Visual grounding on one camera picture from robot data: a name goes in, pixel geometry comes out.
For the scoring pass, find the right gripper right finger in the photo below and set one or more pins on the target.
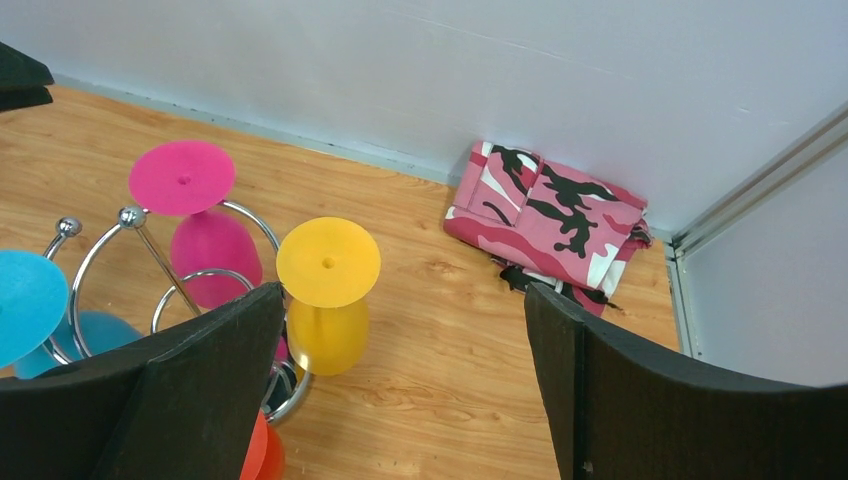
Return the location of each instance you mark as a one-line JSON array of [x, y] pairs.
[[620, 406]]

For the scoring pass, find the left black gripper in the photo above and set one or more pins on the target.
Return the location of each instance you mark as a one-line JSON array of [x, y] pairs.
[[24, 80]]

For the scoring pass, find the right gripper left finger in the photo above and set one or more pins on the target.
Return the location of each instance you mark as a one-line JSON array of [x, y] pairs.
[[178, 404]]

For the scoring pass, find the pink wine glass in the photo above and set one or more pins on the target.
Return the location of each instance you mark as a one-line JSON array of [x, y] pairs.
[[187, 179]]

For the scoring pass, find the chrome wine glass rack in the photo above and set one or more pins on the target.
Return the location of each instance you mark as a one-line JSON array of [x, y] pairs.
[[91, 290]]

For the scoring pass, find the blue wine glass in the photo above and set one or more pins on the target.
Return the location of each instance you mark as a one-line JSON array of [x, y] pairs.
[[34, 298]]

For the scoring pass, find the red wine glass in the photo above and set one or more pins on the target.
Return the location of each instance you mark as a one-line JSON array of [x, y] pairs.
[[265, 458]]

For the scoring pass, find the yellow wine glass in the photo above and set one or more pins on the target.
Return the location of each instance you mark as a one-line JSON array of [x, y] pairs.
[[327, 266]]

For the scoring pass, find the pink camouflage cloth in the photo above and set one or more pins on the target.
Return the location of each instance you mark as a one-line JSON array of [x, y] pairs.
[[547, 222]]

